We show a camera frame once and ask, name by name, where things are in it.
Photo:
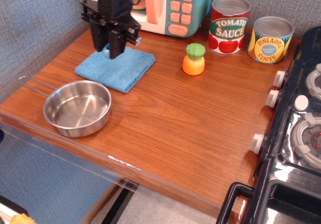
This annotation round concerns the pineapple slices can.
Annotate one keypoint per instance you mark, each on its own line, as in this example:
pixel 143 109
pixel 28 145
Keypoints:
pixel 270 39

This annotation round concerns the tomato sauce can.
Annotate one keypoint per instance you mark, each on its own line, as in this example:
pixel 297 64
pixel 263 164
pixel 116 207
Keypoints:
pixel 228 23

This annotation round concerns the stainless steel pan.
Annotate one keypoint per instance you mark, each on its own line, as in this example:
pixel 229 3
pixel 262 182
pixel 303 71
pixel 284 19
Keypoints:
pixel 76 109

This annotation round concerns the orange toy carrot shaker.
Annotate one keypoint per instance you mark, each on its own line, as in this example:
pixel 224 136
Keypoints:
pixel 194 61

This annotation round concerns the blue folded cloth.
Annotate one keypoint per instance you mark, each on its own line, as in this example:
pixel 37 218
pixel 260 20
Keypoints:
pixel 121 73

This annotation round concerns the black toy stove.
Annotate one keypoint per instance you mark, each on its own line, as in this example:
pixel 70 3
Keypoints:
pixel 287 175

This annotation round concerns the blue handled grey toy spoon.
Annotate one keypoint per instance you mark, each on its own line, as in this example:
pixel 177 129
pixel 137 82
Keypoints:
pixel 106 51

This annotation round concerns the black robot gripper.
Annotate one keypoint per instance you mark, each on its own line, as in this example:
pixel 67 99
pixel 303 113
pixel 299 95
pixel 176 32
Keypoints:
pixel 111 22

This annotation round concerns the teal toy microwave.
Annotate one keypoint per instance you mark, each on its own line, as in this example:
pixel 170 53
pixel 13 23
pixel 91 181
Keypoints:
pixel 178 18

